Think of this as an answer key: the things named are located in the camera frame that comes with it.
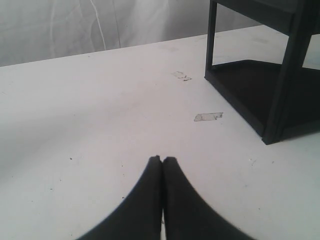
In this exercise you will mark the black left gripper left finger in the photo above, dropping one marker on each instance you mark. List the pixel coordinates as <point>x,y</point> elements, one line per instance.
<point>139,215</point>

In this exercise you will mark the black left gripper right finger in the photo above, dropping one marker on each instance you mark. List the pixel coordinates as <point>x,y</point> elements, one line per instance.
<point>186,215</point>

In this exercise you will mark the clear tape piece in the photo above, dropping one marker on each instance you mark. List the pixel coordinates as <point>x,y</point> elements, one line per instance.
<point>202,117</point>

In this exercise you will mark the worn tape mark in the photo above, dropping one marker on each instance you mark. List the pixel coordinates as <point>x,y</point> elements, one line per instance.
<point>181,76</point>

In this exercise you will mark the black two-tier shelf rack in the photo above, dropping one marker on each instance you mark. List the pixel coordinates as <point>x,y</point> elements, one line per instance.
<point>278,100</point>

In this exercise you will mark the white backdrop curtain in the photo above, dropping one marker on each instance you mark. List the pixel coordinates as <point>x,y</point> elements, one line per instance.
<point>34,30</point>

